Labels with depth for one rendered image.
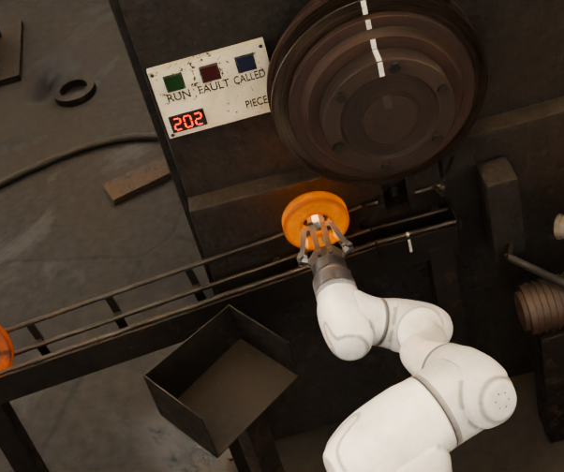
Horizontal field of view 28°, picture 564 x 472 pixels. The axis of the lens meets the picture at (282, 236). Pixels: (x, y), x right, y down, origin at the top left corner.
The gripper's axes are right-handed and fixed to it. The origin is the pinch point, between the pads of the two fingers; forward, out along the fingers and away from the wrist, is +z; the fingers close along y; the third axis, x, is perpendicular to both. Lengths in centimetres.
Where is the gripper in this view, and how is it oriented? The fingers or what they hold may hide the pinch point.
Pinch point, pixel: (314, 215)
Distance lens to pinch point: 257.9
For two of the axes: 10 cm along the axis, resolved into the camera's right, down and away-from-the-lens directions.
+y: 9.6, -2.6, -0.2
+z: -1.7, -6.7, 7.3
